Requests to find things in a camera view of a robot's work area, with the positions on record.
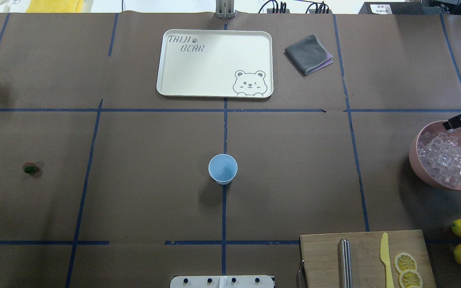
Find aluminium frame post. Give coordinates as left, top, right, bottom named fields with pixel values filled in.
left=215, top=0, right=235, bottom=19

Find cream bear tray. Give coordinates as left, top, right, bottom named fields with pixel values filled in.
left=156, top=29, right=274, bottom=99

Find red strawberry on table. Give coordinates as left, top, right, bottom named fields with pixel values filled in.
left=22, top=162, right=40, bottom=174

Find light blue plastic cup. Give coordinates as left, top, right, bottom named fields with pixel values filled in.
left=208, top=154, right=238, bottom=185

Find lemon slice lower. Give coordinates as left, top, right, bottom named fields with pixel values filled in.
left=398, top=269, right=424, bottom=288

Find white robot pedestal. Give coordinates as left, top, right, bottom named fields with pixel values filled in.
left=170, top=275, right=276, bottom=288

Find yellow cloth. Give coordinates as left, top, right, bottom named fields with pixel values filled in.
left=26, top=0, right=85, bottom=13

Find yellow plastic knife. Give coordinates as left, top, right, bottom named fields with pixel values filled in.
left=379, top=232, right=395, bottom=288

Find black box with label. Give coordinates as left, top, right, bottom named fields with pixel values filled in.
left=358, top=1, right=425, bottom=15

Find grey folded cloth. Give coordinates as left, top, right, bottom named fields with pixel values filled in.
left=284, top=34, right=333, bottom=76

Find wooden cutting board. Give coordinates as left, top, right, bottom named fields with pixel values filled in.
left=300, top=230, right=437, bottom=288

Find clear ice cubes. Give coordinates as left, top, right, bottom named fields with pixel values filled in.
left=417, top=131, right=461, bottom=187

